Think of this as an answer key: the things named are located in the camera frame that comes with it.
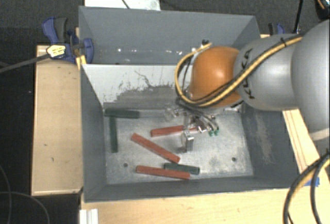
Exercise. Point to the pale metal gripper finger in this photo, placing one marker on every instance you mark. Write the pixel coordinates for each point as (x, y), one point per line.
(173, 113)
(189, 141)

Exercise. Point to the red-brown flat block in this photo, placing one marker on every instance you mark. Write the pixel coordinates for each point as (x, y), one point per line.
(162, 172)
(154, 147)
(167, 131)

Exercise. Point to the dark green flat block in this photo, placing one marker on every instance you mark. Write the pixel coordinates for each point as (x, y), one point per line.
(181, 168)
(113, 135)
(121, 113)

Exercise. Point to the grey metal bin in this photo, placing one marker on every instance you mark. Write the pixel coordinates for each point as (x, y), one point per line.
(154, 34)

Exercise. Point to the pale wood flat board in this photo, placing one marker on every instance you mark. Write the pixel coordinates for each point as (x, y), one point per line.
(58, 119)

